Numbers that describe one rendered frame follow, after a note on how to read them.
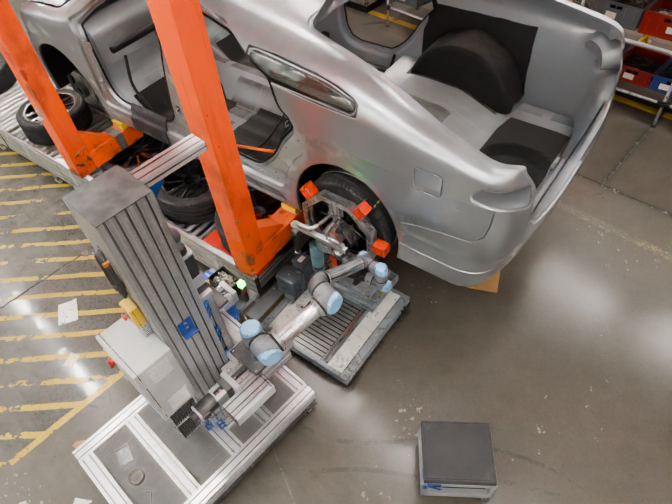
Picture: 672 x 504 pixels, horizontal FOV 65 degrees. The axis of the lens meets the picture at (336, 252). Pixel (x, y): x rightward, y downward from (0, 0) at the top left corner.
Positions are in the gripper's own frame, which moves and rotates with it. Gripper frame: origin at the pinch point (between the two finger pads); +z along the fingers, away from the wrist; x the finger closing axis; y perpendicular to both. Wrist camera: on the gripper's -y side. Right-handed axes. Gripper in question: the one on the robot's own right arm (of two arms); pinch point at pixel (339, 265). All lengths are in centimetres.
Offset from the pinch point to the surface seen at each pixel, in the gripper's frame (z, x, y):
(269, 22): 77, -53, 112
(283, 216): 67, -26, -15
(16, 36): 253, 7, 89
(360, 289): 5, -29, -60
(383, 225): -13.5, -29.4, 16.6
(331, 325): 12, 0, -77
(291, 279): 43, 1, -42
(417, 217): -36, -28, 36
